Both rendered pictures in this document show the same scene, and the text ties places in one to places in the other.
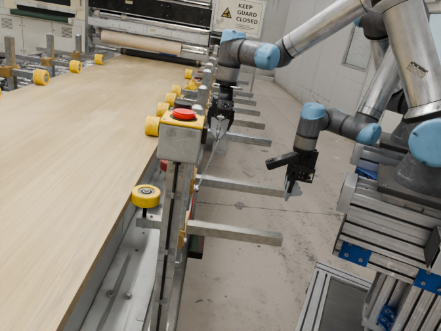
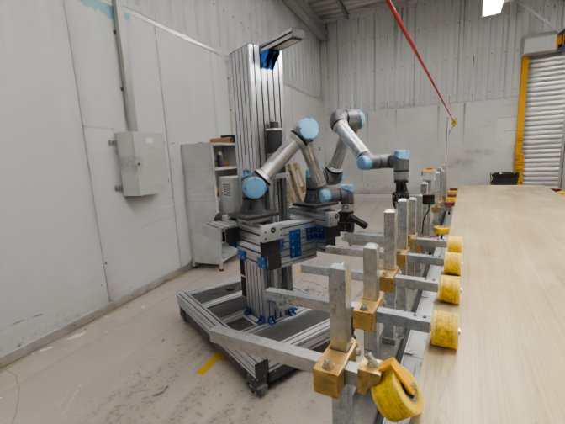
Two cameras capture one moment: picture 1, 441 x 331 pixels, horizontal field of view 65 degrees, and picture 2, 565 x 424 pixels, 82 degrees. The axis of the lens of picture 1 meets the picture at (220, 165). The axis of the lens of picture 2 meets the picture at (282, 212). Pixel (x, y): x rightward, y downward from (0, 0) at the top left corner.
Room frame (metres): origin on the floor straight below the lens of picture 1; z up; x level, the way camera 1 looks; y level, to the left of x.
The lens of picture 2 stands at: (2.90, 0.41, 1.37)
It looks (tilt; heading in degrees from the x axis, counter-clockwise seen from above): 10 degrees down; 213
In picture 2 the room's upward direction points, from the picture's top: 3 degrees counter-clockwise
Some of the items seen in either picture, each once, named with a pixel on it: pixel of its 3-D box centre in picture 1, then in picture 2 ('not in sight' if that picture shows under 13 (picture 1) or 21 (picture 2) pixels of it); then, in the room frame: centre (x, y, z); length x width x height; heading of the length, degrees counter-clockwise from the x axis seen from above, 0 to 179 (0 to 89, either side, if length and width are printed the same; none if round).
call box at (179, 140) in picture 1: (181, 138); (429, 175); (0.57, 0.08, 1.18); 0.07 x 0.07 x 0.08; 3
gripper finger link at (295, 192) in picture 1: (294, 192); not in sight; (1.13, -0.28, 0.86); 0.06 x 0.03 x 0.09; 93
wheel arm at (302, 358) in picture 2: (226, 90); (277, 352); (2.38, 0.04, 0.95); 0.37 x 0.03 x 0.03; 93
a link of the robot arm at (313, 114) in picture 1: (311, 119); (346, 193); (1.14, -0.27, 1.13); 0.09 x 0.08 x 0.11; 133
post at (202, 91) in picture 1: (195, 144); (411, 247); (1.33, 0.12, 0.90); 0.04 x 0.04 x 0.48; 3
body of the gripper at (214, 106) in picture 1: (223, 97); (400, 192); (1.16, 0.03, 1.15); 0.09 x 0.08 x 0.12; 3
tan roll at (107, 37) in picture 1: (162, 46); not in sight; (3.65, 0.79, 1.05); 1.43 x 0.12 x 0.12; 93
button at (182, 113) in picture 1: (184, 115); not in sight; (0.57, 0.08, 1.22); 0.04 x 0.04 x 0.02
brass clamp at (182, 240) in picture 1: (178, 228); not in sight; (0.85, 0.09, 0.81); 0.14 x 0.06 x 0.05; 3
